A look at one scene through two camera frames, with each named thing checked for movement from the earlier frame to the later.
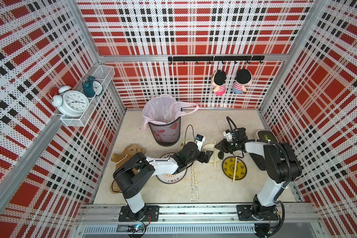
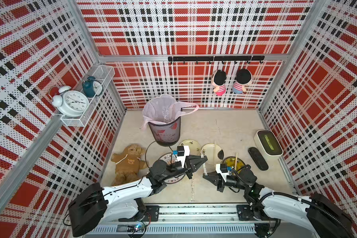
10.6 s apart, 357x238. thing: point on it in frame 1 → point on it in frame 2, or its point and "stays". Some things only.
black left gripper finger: (208, 155) → (194, 162)
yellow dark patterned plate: (228, 167) stays
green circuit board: (140, 227) stays
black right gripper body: (232, 146) → (231, 182)
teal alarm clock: (90, 86) stays
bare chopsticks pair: (214, 153) stays
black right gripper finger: (222, 146) → (212, 177)
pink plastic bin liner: (163, 108) stays
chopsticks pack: (195, 195) → (206, 173)
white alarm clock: (70, 103) stays
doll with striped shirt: (243, 77) stays
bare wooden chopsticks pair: (235, 169) stays
